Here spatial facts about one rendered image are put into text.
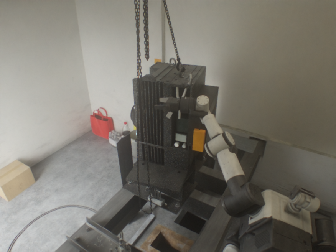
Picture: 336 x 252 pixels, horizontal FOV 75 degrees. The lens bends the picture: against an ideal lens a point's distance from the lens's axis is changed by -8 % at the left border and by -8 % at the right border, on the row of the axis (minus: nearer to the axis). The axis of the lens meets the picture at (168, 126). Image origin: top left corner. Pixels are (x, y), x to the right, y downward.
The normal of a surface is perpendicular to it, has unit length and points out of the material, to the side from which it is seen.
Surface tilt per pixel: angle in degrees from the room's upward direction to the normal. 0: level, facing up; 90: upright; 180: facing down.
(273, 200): 24
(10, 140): 90
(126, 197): 0
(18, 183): 90
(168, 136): 90
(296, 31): 90
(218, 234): 0
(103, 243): 0
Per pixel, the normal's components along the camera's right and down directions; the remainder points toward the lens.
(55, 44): 0.86, 0.26
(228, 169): -0.62, -0.39
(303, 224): 0.31, -0.64
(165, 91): -0.32, 0.48
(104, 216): 0.00, -0.86
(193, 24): -0.51, 0.43
